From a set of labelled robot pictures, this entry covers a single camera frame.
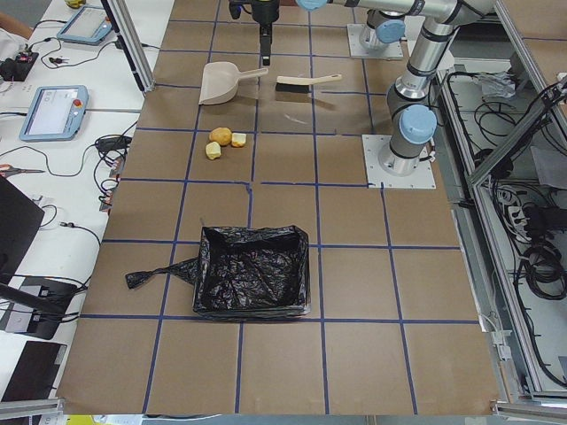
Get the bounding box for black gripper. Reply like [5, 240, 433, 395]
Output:
[229, 0, 280, 66]

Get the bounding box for beige plastic dustpan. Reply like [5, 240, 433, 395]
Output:
[198, 61, 268, 105]

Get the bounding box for yellow bread piece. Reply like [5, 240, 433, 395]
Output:
[230, 133, 247, 148]

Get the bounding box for whole brown potato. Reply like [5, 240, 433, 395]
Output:
[209, 127, 232, 146]

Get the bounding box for yellow apple piece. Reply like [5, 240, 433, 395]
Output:
[206, 142, 221, 160]

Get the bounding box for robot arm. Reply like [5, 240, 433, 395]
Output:
[339, 1, 494, 176]
[229, 0, 407, 66]

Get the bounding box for bin with black bag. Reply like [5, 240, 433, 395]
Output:
[125, 226, 311, 321]

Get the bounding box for far blue teach pendant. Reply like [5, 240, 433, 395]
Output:
[57, 4, 113, 45]

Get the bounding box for blue teach pendant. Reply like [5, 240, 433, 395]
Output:
[19, 85, 89, 142]
[57, 4, 113, 45]

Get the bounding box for black power adapter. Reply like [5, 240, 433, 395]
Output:
[95, 135, 132, 152]

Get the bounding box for near blue teach pendant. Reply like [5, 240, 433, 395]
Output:
[19, 85, 89, 142]

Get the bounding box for black monitor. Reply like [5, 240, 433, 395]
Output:
[0, 177, 44, 284]

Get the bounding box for black dock box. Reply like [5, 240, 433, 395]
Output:
[1, 276, 79, 340]

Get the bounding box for black tablet device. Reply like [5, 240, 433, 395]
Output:
[2, 341, 67, 402]

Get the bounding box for aluminium frame post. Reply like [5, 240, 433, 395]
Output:
[101, 0, 155, 94]

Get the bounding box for orange handled scissors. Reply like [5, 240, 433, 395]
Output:
[0, 164, 43, 178]

